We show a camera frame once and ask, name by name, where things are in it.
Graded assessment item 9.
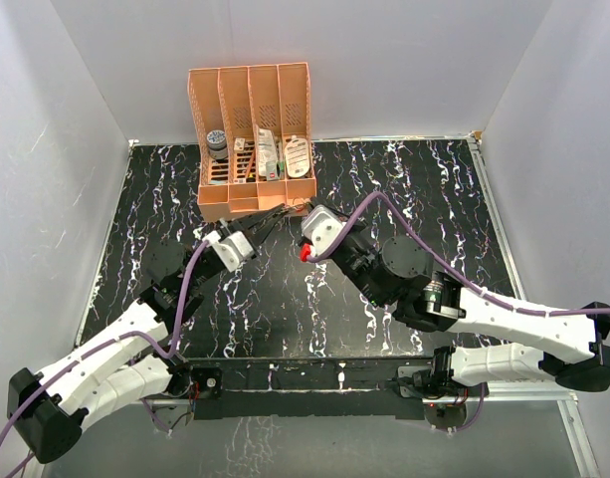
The metal keyring with spring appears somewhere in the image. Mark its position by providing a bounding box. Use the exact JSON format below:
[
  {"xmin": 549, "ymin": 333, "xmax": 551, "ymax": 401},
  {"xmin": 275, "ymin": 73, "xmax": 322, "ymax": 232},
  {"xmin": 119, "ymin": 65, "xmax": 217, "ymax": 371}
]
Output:
[{"xmin": 285, "ymin": 198, "xmax": 311, "ymax": 216}]

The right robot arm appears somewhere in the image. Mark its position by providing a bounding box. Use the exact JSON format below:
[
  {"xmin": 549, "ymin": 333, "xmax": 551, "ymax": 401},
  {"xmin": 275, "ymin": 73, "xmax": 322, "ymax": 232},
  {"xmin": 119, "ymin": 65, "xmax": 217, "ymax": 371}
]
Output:
[{"xmin": 313, "ymin": 224, "xmax": 610, "ymax": 396}]

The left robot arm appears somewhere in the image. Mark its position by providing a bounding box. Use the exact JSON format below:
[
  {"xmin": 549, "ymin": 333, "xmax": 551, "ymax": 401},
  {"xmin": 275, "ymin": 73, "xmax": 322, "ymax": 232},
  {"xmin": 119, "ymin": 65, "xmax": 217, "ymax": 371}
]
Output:
[{"xmin": 5, "ymin": 204, "xmax": 289, "ymax": 464}]

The white product packet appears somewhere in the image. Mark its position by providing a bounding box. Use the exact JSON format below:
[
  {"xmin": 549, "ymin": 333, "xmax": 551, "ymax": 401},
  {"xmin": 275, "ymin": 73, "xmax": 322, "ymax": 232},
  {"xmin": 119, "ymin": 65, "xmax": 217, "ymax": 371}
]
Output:
[{"xmin": 256, "ymin": 127, "xmax": 279, "ymax": 181}]

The small white card box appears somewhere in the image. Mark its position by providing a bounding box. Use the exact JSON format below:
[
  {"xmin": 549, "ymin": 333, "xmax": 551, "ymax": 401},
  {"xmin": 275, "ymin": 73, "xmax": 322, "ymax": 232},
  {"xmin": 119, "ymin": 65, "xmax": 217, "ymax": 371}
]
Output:
[{"xmin": 234, "ymin": 137, "xmax": 246, "ymax": 152}]

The oval white blister pack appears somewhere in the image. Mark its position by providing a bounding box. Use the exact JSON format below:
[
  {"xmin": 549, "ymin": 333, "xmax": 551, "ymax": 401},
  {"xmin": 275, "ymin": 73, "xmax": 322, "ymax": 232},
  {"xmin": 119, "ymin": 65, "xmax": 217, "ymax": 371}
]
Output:
[{"xmin": 284, "ymin": 135, "xmax": 310, "ymax": 179}]

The grey round tin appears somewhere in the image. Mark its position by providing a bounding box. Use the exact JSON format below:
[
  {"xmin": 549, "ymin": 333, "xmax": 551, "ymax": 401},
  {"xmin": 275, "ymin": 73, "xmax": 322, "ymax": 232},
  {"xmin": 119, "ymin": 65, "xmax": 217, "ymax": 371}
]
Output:
[{"xmin": 206, "ymin": 129, "xmax": 229, "ymax": 161}]

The orange plastic desk organizer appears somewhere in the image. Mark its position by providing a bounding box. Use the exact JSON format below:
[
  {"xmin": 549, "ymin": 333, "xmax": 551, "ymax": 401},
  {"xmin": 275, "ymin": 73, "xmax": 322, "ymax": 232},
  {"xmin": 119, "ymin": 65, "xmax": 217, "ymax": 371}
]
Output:
[{"xmin": 187, "ymin": 62, "xmax": 317, "ymax": 222}]

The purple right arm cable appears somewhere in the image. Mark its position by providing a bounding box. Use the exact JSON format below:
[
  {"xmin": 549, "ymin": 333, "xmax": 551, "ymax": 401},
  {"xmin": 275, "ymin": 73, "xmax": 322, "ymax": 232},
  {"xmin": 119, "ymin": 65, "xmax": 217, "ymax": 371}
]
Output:
[{"xmin": 308, "ymin": 191, "xmax": 610, "ymax": 433}]

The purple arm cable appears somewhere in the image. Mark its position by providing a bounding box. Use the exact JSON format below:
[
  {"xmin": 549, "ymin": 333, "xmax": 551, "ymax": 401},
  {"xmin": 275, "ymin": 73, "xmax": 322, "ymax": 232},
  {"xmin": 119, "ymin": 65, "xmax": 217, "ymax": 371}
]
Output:
[
  {"xmin": 308, "ymin": 191, "xmax": 610, "ymax": 433},
  {"xmin": 0, "ymin": 238, "xmax": 214, "ymax": 474}
]

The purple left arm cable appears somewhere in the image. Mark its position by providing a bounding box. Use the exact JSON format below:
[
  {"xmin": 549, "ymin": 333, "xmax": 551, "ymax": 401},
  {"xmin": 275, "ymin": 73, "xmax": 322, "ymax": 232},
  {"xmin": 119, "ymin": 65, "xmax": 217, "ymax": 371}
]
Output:
[{"xmin": 0, "ymin": 238, "xmax": 214, "ymax": 474}]

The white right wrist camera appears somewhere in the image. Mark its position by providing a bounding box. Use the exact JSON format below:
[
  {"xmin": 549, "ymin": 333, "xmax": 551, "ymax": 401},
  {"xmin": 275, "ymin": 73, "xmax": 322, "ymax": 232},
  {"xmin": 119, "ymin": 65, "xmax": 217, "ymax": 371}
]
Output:
[{"xmin": 300, "ymin": 205, "xmax": 346, "ymax": 262}]

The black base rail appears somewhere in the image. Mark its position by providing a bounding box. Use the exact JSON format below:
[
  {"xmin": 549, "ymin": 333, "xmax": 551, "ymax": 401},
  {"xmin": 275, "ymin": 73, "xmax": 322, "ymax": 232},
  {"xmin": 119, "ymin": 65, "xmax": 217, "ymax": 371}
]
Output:
[{"xmin": 134, "ymin": 356, "xmax": 485, "ymax": 423}]

